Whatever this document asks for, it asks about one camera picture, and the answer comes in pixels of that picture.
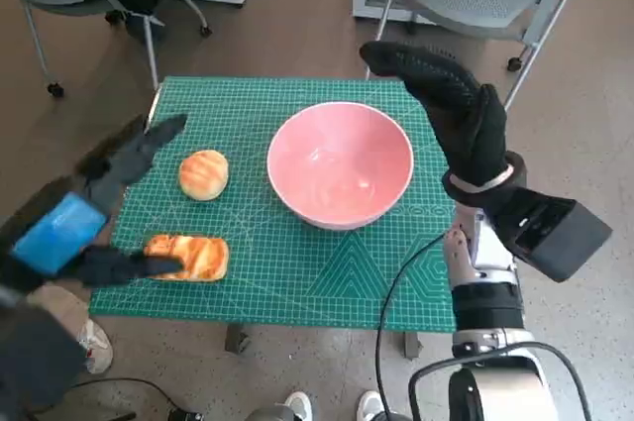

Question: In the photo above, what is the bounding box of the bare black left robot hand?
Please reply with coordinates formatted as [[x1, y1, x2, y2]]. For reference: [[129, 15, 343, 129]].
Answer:
[[9, 112, 190, 293]]

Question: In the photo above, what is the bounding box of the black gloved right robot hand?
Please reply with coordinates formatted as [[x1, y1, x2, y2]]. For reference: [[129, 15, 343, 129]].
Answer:
[[359, 41, 510, 189]]

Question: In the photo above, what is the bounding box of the pink bowl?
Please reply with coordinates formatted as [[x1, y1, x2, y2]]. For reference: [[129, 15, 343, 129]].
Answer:
[[266, 101, 415, 232]]

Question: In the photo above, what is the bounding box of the rectangular toy toast bread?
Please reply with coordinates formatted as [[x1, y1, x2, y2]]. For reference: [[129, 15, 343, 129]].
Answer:
[[143, 234, 231, 282]]

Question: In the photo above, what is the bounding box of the round toy bread bun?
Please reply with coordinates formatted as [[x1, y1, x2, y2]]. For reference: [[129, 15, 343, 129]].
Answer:
[[178, 150, 230, 202]]

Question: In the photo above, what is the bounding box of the person's leg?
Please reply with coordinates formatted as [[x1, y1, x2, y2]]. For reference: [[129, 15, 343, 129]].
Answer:
[[27, 286, 93, 338]]

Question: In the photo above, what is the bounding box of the person's white sneaker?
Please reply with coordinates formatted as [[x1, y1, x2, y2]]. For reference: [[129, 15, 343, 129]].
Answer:
[[76, 317, 114, 375]]

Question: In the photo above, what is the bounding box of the green cutting mat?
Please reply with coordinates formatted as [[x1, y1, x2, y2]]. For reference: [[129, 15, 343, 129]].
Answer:
[[88, 76, 457, 332]]

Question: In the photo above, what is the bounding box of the white shoe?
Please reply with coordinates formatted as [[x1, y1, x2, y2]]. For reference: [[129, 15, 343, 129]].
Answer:
[[284, 390, 313, 421], [357, 389, 383, 421]]

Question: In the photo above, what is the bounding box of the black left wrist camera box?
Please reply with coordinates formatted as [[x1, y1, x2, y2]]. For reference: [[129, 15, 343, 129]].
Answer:
[[0, 291, 88, 412]]

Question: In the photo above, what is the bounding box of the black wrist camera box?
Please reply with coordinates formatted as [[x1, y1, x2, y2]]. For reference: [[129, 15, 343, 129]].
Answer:
[[0, 291, 88, 412], [494, 187, 614, 283]]

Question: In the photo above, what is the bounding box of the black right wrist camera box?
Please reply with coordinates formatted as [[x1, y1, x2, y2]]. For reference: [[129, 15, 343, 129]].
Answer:
[[494, 187, 614, 283]]

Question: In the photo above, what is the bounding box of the black floor cable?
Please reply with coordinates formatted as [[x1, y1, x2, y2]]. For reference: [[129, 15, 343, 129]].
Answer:
[[63, 378, 172, 410]]

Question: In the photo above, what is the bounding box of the grey table leg bracket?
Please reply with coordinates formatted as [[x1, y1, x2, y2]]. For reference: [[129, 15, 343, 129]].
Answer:
[[225, 325, 249, 354], [403, 331, 423, 361]]

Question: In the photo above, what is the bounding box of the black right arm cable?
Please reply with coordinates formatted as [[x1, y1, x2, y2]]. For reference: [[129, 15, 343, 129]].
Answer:
[[374, 230, 455, 421]]

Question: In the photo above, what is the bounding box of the black looped shoulder cable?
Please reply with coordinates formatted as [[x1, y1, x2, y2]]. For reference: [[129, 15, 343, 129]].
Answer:
[[408, 341, 593, 421]]

